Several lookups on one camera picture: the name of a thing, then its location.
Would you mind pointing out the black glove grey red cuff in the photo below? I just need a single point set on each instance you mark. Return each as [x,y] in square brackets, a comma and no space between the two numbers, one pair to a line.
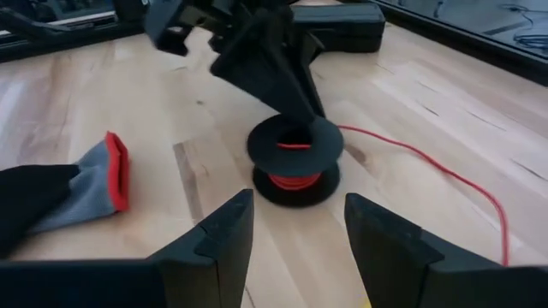
[51,197]

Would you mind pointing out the black zippered case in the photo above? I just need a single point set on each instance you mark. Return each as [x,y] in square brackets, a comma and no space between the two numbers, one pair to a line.
[342,25]

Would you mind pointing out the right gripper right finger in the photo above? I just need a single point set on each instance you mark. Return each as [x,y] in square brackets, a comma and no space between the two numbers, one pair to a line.
[385,256]

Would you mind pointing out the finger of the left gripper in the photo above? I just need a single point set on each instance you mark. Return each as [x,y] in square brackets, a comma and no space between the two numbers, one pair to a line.
[269,60]
[316,64]

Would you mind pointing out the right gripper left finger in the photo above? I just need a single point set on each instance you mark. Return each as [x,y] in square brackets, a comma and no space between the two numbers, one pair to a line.
[214,256]

